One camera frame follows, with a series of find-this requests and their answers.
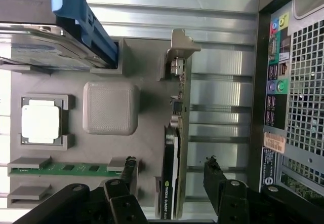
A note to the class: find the green RAM stick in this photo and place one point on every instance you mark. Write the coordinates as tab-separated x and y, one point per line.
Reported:
76	170

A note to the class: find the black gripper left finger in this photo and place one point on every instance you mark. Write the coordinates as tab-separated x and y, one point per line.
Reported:
119	203

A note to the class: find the hard disk in blue caddy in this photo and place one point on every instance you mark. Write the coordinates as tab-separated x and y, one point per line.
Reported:
38	49

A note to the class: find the grey printed parts rack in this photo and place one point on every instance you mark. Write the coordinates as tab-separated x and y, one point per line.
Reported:
152	145

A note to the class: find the black open PC case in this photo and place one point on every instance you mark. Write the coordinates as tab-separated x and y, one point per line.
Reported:
303	107

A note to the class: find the silver CPU chip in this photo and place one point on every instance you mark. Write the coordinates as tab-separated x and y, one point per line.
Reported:
40	122

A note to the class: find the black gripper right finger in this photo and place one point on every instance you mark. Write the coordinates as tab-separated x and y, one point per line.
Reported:
233	203

